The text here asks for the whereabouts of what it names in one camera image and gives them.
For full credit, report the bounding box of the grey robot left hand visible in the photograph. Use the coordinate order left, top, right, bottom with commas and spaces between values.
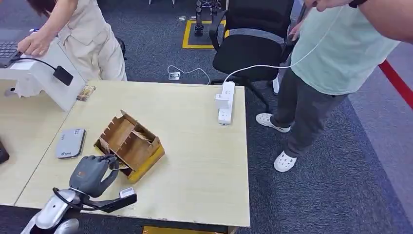
69, 155, 121, 198

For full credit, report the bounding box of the wooden divided card box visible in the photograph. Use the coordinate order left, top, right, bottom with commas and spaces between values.
94, 110, 166, 185

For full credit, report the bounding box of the grey flat card reader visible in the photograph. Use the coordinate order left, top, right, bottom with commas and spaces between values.
55, 128, 87, 159

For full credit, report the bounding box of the small tray of cards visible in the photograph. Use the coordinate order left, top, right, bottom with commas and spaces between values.
76, 85, 96, 102

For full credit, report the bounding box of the black object at table edge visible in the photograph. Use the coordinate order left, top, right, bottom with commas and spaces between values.
0, 139, 10, 164

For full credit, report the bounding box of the yellow box under table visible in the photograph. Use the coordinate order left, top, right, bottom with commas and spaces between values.
143, 226, 226, 234

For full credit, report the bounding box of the black power adapter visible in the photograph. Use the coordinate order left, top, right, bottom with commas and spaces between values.
52, 65, 74, 87

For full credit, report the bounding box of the white laptop stand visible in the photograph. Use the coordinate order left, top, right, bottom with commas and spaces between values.
0, 37, 87, 112

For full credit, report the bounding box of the black stool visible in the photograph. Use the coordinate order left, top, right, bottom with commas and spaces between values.
116, 36, 128, 61

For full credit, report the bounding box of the person in beige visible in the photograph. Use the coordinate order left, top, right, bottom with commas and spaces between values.
18, 0, 128, 81

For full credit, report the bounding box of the beige person's hand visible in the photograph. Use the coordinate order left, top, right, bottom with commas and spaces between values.
18, 32, 53, 57

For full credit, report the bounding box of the dark laptop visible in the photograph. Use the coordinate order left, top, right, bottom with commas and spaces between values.
0, 40, 23, 68

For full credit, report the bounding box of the white plug-in charger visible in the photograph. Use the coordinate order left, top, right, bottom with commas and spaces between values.
215, 94, 230, 111

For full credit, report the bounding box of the white power strip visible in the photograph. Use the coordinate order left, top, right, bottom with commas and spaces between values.
215, 81, 236, 126

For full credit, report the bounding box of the yellow floor tape square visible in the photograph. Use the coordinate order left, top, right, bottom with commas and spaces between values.
182, 20, 230, 50

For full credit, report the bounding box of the black stand base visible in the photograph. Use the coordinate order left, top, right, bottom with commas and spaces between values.
194, 0, 223, 37

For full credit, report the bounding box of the white clog shoe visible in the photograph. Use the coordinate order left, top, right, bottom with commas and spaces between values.
255, 113, 291, 134
273, 151, 298, 173

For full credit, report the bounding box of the black office chair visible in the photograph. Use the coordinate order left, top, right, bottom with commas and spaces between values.
209, 0, 295, 112

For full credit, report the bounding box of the teal person's lowered hand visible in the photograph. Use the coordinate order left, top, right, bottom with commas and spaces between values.
288, 20, 302, 42

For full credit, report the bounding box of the person in teal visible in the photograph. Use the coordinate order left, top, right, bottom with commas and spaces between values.
256, 0, 413, 173

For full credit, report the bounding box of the teal person's raised hand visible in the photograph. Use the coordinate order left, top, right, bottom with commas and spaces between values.
303, 0, 351, 13

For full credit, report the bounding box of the black laptop cable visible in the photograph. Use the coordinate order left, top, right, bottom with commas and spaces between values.
14, 57, 59, 72

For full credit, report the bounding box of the white floor cable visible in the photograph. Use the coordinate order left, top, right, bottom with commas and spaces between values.
167, 65, 211, 85

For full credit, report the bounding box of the white power strip cable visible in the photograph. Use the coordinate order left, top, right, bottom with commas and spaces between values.
223, 6, 344, 83

